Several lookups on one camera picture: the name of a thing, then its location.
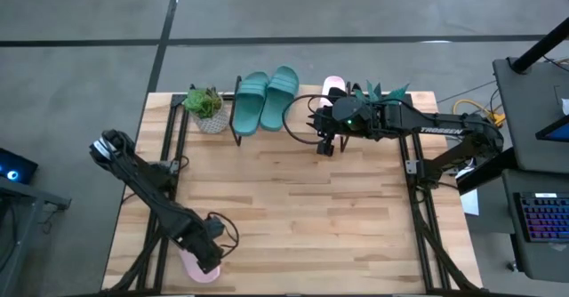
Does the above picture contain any tablet screen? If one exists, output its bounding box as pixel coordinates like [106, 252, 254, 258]
[534, 113, 569, 143]

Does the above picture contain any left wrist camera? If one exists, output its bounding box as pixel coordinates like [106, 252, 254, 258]
[204, 215, 227, 240]

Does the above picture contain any backlit keyboard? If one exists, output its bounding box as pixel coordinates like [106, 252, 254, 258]
[513, 191, 569, 244]

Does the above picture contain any computer with blue light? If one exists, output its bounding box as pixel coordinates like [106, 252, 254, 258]
[0, 147, 39, 185]

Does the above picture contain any succulent in patterned pot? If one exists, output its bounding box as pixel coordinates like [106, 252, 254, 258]
[182, 84, 231, 135]

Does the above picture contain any pink rubber slide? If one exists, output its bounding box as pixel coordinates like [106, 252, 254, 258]
[179, 246, 222, 285]
[319, 75, 348, 140]

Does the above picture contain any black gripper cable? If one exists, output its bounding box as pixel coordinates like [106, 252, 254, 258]
[281, 93, 343, 146]
[206, 211, 241, 259]

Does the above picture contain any white paper sheet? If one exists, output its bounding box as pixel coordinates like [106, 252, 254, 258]
[459, 166, 480, 217]

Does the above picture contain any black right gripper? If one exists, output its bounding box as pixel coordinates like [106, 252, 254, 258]
[307, 86, 370, 157]

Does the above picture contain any grey metal cart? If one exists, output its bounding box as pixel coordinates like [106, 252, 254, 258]
[0, 175, 72, 297]

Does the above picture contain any yellow cable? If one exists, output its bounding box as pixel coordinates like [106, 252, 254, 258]
[452, 98, 507, 128]

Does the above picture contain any wooden shelf with black frame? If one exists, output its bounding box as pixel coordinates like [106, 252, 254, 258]
[228, 74, 355, 155]

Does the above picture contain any black pole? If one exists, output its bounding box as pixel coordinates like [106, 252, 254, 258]
[509, 15, 569, 74]

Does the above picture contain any grey keyboard desk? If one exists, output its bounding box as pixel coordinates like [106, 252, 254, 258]
[501, 168, 569, 285]

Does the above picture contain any snake plant in white pot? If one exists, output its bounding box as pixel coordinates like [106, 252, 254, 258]
[352, 79, 411, 108]

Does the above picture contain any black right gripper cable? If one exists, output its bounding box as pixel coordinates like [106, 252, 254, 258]
[281, 93, 343, 146]

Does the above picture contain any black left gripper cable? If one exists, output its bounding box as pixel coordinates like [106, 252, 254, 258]
[206, 211, 241, 259]

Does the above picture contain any green rubber slide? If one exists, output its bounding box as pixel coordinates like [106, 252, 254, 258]
[259, 65, 301, 132]
[232, 70, 271, 137]

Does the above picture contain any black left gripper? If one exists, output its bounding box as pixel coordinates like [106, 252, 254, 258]
[177, 223, 223, 275]

